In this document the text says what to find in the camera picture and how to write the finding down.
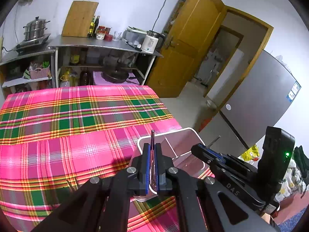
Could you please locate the wooden cutting board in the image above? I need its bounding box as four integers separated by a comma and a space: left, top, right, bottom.
61, 1, 99, 38

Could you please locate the white electric kettle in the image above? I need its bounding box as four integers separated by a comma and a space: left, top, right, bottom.
141, 30, 166, 53

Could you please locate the dark oil bottle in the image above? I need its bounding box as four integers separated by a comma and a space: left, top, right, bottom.
93, 15, 100, 38

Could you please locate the black induction cooker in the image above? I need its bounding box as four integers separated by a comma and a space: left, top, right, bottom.
13, 34, 50, 53

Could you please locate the red lidded jar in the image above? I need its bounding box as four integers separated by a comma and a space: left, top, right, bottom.
95, 26, 106, 40

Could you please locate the metal kitchen shelf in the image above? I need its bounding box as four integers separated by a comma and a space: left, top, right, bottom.
1, 36, 161, 100

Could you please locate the black frying pan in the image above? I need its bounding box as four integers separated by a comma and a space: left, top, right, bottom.
101, 69, 136, 84

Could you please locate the stainless steel steamer pot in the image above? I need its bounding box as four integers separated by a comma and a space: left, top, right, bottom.
23, 16, 50, 41

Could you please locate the pink woven basket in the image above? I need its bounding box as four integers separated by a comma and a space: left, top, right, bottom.
29, 66, 51, 79

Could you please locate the pink plaid tablecloth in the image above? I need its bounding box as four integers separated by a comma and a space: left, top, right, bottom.
1, 85, 181, 231

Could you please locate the yellow wooden door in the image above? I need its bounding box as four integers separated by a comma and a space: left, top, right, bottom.
147, 0, 227, 98

